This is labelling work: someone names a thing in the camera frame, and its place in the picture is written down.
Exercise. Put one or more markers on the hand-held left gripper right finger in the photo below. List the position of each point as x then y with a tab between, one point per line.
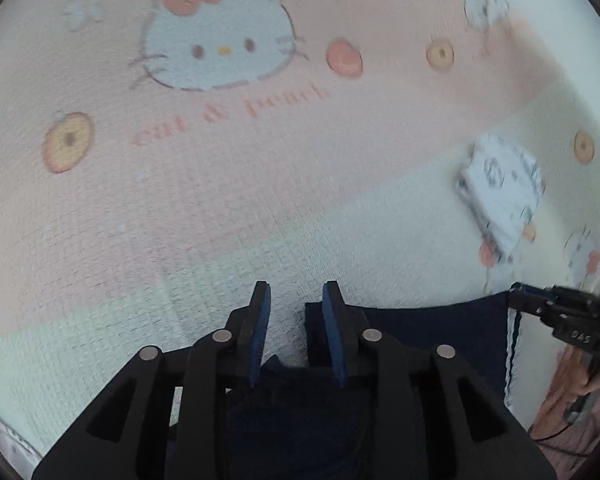
334	330

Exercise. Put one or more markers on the navy striped shorts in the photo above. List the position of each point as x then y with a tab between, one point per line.
430	350

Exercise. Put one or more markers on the white folded printed garment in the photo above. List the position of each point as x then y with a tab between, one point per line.
500	195

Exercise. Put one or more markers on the pink printed garment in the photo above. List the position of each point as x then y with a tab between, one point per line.
17	442

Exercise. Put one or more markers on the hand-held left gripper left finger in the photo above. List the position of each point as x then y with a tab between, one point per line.
260	330

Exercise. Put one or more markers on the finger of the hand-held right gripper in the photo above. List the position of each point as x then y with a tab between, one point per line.
535	306
555	295

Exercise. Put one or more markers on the pink cat printed blanket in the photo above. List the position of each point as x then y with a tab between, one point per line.
180	185

